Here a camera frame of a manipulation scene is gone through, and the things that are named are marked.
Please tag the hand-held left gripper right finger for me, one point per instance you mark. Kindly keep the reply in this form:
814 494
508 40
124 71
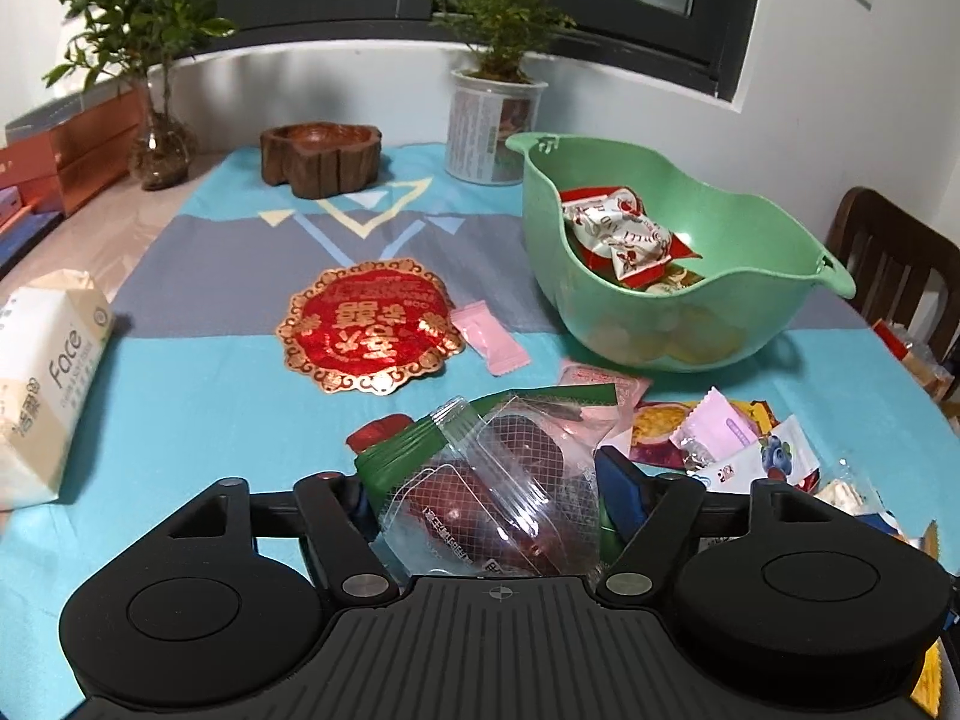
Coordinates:
622 491

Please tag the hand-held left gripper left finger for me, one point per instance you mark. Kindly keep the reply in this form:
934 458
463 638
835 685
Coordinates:
331 511

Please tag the green snack packet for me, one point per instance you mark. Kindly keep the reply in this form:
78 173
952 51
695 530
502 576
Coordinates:
397 457

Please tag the clear dark date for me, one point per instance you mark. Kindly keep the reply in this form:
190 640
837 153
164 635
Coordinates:
525 439

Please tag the lilac candy packet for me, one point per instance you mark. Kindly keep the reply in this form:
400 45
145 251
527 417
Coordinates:
712 424

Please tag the clear red date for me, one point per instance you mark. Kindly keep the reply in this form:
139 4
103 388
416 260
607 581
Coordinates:
465 517

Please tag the green plastic bowl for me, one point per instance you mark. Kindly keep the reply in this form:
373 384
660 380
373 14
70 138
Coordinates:
645 322

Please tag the clear white nougat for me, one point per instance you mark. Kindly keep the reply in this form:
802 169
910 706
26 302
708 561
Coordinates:
844 491

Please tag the yellow purple fruit packet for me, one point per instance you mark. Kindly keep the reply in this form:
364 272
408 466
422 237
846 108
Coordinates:
656 431

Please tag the dark red snack packet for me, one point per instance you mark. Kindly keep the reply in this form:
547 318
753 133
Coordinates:
375 435

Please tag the pink peach snack packet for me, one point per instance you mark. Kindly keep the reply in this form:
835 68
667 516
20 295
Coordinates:
600 382

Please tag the orange yellow snack packet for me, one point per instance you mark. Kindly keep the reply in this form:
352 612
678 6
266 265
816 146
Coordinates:
757 414

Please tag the white blueberry snack packet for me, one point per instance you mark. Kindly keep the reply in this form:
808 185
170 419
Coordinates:
780 454

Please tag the red gold paper cutout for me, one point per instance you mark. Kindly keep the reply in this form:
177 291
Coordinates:
360 330

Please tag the small pink candy packet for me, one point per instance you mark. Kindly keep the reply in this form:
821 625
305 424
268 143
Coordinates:
489 337

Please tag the white red print candy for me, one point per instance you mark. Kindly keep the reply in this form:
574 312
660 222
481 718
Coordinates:
649 255
600 221

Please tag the red foil packet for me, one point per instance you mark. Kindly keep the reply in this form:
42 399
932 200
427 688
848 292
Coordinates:
686 244

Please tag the white tissue pack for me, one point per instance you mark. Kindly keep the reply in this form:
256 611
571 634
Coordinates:
45 390

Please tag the red yellow box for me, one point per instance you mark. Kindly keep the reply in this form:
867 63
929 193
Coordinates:
919 360

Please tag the wooden stump tray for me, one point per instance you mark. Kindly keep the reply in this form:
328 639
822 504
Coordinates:
322 157

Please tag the yellow zigzag edge packet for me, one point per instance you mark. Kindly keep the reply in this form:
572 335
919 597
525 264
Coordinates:
930 675

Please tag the wooden chair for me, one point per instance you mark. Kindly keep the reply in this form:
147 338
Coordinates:
892 255

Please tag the potted plant in printed pot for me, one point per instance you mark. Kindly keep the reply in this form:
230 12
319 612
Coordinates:
487 127

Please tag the copper gift box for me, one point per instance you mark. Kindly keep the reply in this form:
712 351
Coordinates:
97 154

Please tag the grey flat box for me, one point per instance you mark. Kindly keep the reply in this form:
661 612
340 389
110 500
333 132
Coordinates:
60 112

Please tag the plant in glass vase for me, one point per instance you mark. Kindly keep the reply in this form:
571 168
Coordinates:
154 30

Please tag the dark window frame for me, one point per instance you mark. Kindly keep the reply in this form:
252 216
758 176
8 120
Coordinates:
705 60

